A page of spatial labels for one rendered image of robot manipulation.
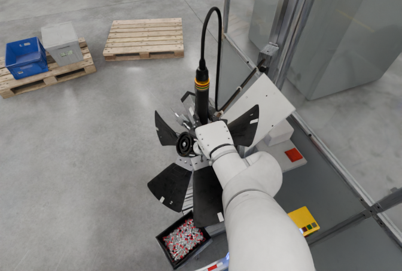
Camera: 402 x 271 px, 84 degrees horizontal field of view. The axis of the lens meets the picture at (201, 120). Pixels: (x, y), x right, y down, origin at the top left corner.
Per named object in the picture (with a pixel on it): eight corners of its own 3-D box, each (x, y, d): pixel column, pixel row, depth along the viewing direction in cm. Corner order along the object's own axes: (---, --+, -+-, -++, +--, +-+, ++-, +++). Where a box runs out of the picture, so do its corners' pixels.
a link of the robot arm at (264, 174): (305, 160, 35) (261, 143, 65) (214, 206, 35) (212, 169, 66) (334, 212, 34) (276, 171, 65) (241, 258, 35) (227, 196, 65)
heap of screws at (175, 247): (190, 216, 121) (190, 214, 118) (206, 240, 114) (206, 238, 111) (160, 240, 114) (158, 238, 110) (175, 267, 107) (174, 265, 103)
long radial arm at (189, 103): (221, 133, 125) (206, 130, 117) (213, 142, 128) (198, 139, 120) (202, 99, 142) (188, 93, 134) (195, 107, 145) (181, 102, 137)
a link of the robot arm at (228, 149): (210, 172, 67) (206, 164, 69) (237, 163, 69) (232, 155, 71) (211, 158, 61) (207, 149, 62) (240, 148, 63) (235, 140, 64)
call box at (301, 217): (297, 212, 108) (305, 205, 99) (311, 234, 102) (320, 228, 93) (268, 225, 104) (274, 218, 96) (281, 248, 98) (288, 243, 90)
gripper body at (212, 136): (206, 166, 68) (194, 137, 75) (236, 155, 70) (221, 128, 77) (207, 154, 62) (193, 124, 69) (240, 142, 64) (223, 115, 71)
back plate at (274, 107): (180, 138, 152) (179, 138, 151) (251, 58, 121) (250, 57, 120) (210, 214, 120) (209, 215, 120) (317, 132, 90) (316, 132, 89)
